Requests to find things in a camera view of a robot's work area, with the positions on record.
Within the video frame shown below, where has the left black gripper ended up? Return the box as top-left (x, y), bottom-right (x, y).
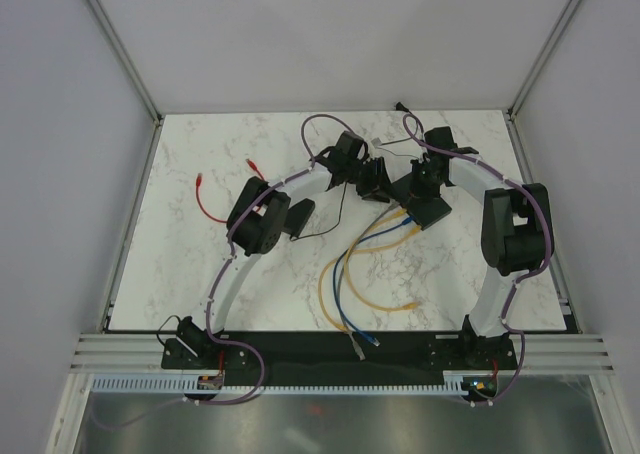
top-left (344, 159), bottom-right (398, 205)

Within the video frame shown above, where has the black network switch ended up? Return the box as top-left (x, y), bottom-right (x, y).
top-left (391, 174), bottom-right (452, 231)

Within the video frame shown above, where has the red ethernet cable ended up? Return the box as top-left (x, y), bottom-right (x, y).
top-left (193, 157), bottom-right (264, 224)

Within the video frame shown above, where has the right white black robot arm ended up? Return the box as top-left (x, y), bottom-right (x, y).
top-left (413, 127), bottom-right (554, 368)

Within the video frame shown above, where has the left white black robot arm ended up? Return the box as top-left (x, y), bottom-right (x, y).
top-left (161, 130), bottom-right (394, 370)

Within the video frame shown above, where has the black power adapter brick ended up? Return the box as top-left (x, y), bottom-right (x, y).
top-left (282, 198), bottom-right (316, 239)

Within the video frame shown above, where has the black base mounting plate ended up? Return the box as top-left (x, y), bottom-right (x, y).
top-left (160, 329), bottom-right (517, 388)

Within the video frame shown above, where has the long yellow ethernet cable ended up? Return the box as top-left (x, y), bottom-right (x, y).
top-left (318, 226), bottom-right (422, 333)

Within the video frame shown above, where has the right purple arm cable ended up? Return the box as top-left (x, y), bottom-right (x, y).
top-left (402, 112), bottom-right (553, 409)

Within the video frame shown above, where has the thin black power cord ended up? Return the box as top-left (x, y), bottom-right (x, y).
top-left (288, 101), bottom-right (426, 243)

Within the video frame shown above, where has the short yellow ethernet cable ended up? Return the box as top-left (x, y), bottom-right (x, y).
top-left (342, 210), bottom-right (420, 312)

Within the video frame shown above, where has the blue ethernet cable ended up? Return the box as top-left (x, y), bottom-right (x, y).
top-left (332, 215), bottom-right (381, 346)

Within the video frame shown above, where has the aluminium frame rail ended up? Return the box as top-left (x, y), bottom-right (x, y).
top-left (70, 334), bottom-right (614, 375)

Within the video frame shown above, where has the right aluminium corner post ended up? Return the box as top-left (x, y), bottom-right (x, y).
top-left (505, 0), bottom-right (585, 122)

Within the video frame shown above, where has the aluminium corner post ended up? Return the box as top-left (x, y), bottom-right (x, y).
top-left (83, 0), bottom-right (163, 124)
top-left (505, 0), bottom-right (585, 122)

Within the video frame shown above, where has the left aluminium corner post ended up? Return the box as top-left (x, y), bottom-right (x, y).
top-left (83, 0), bottom-right (163, 124)

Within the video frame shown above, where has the white slotted cable duct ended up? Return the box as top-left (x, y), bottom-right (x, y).
top-left (91, 371), bottom-right (468, 396)

